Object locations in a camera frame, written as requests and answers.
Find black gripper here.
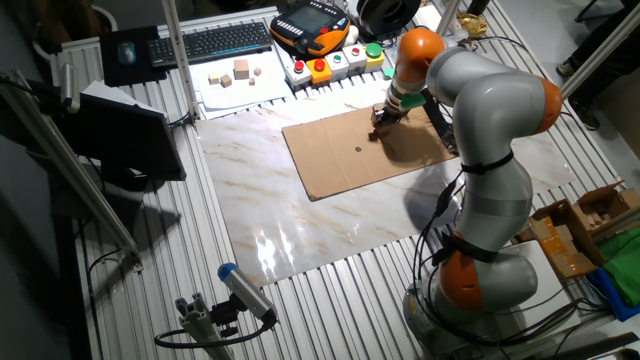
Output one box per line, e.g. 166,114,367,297
369,103,403,136

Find brown cardboard sheet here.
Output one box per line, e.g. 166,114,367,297
281,96,459,202

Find yellow box green mushroom button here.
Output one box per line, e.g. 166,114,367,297
363,42,386,74

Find white box small red button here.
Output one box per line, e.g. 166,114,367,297
342,43,369,76

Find white box green button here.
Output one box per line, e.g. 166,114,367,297
324,51,350,83

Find orange box red button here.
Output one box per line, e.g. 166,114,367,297
305,58,333,86

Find black filament spool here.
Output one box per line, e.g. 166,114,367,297
357,0,422,37

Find black and orange teach pendant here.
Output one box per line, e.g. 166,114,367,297
269,0,352,57

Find marble pattern table sheet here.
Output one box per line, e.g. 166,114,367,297
196,74,576,289

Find gold metal object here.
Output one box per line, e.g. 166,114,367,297
455,12,489,37

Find white printed paper sheets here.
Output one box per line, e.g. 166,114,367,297
188,49,296,121

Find black keyboard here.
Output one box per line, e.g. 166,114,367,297
146,21,274,69

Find dark shoe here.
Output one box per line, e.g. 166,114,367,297
567,97,602,132
556,58,579,79

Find orange brown carton stack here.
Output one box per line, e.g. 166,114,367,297
517,215,597,279

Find open brown cardboard box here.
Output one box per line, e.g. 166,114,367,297
544,180,640,266

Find black mouse pad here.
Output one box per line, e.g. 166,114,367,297
98,25,169,89

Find dark trouser leg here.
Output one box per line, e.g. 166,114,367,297
574,2,640,101

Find black monitor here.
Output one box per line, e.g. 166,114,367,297
57,92,188,221

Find dark computer mouse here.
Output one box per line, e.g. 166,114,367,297
117,41,137,66

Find short aluminium profile stub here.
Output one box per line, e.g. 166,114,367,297
174,292,236,360

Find green cloth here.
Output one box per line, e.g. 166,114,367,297
597,227,640,307

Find blue bag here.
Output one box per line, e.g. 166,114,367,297
587,267,640,323

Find dark wooden plank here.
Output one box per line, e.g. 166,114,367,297
539,332,640,360

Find dark chair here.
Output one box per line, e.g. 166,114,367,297
27,0,120,56

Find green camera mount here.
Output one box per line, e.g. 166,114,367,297
382,67,428,110

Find black cable with inline plug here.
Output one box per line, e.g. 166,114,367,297
412,172,469,341

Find aluminium frame post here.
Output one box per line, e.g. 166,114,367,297
159,0,201,123
559,3,640,99
434,0,462,35

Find silver camera with blue cap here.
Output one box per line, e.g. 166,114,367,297
217,262,279,326

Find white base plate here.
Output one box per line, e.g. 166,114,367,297
499,239,582,346

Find black camera clamp mount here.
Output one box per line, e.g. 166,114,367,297
209,294,242,339

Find black cable bundle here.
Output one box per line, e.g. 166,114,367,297
424,292,617,354

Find black camera cable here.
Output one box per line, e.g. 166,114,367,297
153,319,274,350

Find slanted aluminium frame bar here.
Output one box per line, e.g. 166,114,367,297
0,69,145,274

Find thin black cable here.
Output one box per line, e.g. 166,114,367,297
79,247,122,360

